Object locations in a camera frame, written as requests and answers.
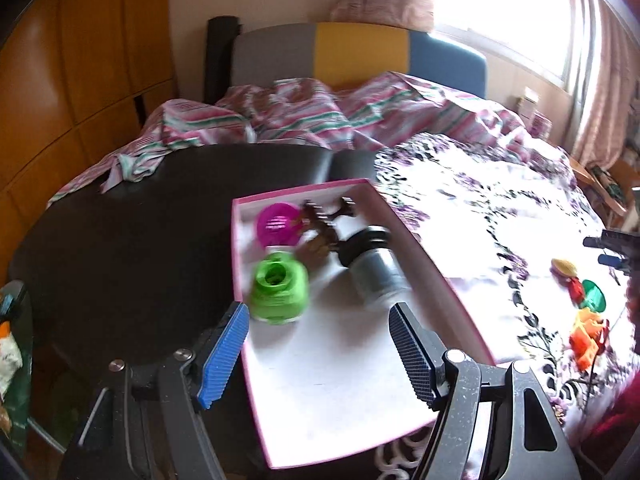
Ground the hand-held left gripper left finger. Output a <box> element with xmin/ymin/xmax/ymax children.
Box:
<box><xmin>57</xmin><ymin>301</ymin><xmax>250</xmax><ymax>480</ymax></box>

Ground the magenta plastic toy cup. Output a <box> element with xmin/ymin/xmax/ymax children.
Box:
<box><xmin>256</xmin><ymin>202</ymin><xmax>303</xmax><ymax>249</ymax></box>

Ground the pink side curtain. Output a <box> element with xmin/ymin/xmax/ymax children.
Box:
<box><xmin>570</xmin><ymin>0</ymin><xmax>640</xmax><ymax>171</ymax></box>

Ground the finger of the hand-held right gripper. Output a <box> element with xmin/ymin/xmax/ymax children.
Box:
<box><xmin>597</xmin><ymin>254</ymin><xmax>633</xmax><ymax>276</ymax></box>
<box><xmin>583</xmin><ymin>229</ymin><xmax>640</xmax><ymax>253</ymax></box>

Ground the window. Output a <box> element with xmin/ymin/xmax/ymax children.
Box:
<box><xmin>435</xmin><ymin>0</ymin><xmax>576</xmax><ymax>86</ymax></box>

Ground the white floral embroidered tablecloth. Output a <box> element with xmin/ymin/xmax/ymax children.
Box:
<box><xmin>372</xmin><ymin>132</ymin><xmax>640</xmax><ymax>480</ymax></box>

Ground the red puzzle piece block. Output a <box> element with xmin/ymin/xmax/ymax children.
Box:
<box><xmin>569</xmin><ymin>332</ymin><xmax>603</xmax><ymax>372</ymax></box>

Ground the person's red clothing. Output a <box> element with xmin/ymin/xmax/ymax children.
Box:
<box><xmin>565</xmin><ymin>370</ymin><xmax>640</xmax><ymax>480</ymax></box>

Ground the green plastic container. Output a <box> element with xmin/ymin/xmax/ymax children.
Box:
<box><xmin>248</xmin><ymin>251</ymin><xmax>311</xmax><ymax>324</ymax></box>

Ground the wooden nightstand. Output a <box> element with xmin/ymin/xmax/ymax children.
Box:
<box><xmin>570</xmin><ymin>155</ymin><xmax>640</xmax><ymax>231</ymax></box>

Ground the pink striped bedsheet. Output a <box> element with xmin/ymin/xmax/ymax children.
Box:
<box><xmin>47</xmin><ymin>72</ymin><xmax>571</xmax><ymax>206</ymax></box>

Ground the colourful bag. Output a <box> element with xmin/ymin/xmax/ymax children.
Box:
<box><xmin>0</xmin><ymin>280</ymin><xmax>33</xmax><ymax>433</ymax></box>

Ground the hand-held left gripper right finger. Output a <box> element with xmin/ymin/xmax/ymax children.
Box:
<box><xmin>388</xmin><ymin>302</ymin><xmax>583</xmax><ymax>480</ymax></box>

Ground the wooden wardrobe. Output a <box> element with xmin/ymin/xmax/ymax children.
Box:
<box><xmin>0</xmin><ymin>0</ymin><xmax>178</xmax><ymax>221</ymax></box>

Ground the orange plastic toy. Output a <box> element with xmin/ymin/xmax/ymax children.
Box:
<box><xmin>575</xmin><ymin>309</ymin><xmax>610</xmax><ymax>339</ymax></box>

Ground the white carton box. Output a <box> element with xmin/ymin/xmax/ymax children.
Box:
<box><xmin>517</xmin><ymin>87</ymin><xmax>541</xmax><ymax>121</ymax></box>

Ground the grey yellow blue headboard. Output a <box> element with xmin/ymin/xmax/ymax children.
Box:
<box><xmin>232</xmin><ymin>22</ymin><xmax>488</xmax><ymax>98</ymax></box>

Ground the black rolled mat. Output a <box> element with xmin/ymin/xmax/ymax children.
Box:
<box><xmin>205</xmin><ymin>16</ymin><xmax>242</xmax><ymax>106</ymax></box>

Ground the yellow plastic toy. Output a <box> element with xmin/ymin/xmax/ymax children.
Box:
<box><xmin>550</xmin><ymin>258</ymin><xmax>581</xmax><ymax>279</ymax></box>

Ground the pink cardboard box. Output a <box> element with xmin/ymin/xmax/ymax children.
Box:
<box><xmin>231</xmin><ymin>178</ymin><xmax>497</xmax><ymax>470</ymax></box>

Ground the brown hair claw clip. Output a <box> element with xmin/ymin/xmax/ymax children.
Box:
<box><xmin>300</xmin><ymin>197</ymin><xmax>357</xmax><ymax>261</ymax></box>

